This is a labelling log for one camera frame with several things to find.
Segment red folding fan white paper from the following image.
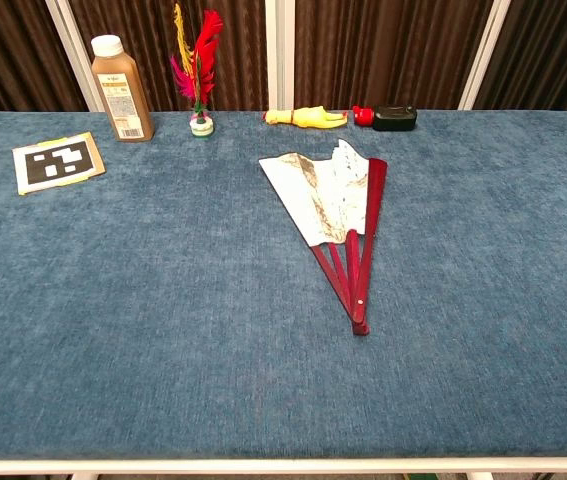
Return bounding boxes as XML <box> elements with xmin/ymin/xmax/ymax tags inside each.
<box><xmin>258</xmin><ymin>138</ymin><xmax>389</xmax><ymax>338</ymax></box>

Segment yellow rubber chicken toy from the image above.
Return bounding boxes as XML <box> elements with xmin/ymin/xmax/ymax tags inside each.
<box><xmin>262</xmin><ymin>105</ymin><xmax>350</xmax><ymax>129</ymax></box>

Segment blue fabric table mat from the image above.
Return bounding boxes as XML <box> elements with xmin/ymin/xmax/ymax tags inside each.
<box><xmin>0</xmin><ymin>109</ymin><xmax>567</xmax><ymax>461</ymax></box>

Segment feather shuttlecock red yellow pink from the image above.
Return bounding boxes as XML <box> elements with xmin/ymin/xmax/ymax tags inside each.
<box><xmin>170</xmin><ymin>2</ymin><xmax>225</xmax><ymax>140</ymax></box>

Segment brown juice bottle white cap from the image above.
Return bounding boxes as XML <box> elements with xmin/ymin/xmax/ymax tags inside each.
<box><xmin>90</xmin><ymin>34</ymin><xmax>156</xmax><ymax>144</ymax></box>

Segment cardboard card with black marker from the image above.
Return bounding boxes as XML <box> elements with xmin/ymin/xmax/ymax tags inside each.
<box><xmin>11</xmin><ymin>131</ymin><xmax>107</xmax><ymax>197</ymax></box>

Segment white pole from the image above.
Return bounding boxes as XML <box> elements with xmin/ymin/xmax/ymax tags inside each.
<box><xmin>264</xmin><ymin>0</ymin><xmax>296</xmax><ymax>112</ymax></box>
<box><xmin>45</xmin><ymin>0</ymin><xmax>106</xmax><ymax>113</ymax></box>
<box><xmin>458</xmin><ymin>0</ymin><xmax>513</xmax><ymax>111</ymax></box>

